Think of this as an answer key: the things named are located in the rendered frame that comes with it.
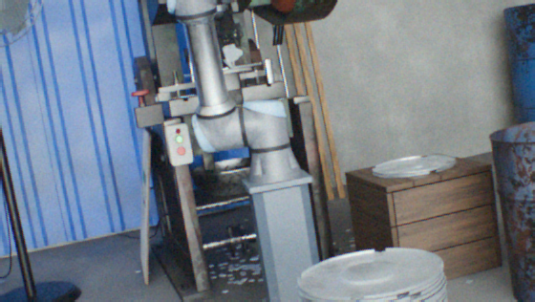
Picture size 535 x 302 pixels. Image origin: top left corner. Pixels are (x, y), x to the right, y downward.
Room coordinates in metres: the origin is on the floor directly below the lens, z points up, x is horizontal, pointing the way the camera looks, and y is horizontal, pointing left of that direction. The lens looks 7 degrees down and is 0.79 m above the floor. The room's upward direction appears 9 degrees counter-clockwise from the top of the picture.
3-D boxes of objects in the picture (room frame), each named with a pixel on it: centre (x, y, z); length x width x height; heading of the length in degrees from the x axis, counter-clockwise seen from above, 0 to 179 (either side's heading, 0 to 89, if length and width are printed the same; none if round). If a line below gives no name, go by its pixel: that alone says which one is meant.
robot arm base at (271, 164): (2.07, -0.01, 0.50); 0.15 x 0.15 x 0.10
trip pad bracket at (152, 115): (2.49, 0.38, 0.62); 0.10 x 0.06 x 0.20; 105
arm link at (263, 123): (2.07, -0.01, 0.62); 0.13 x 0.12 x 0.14; 87
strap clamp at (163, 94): (2.75, 0.31, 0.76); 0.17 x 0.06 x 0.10; 105
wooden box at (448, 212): (2.39, -0.49, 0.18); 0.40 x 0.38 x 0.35; 12
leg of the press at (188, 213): (2.85, 0.44, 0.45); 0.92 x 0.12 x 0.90; 15
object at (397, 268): (1.35, -0.16, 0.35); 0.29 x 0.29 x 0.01
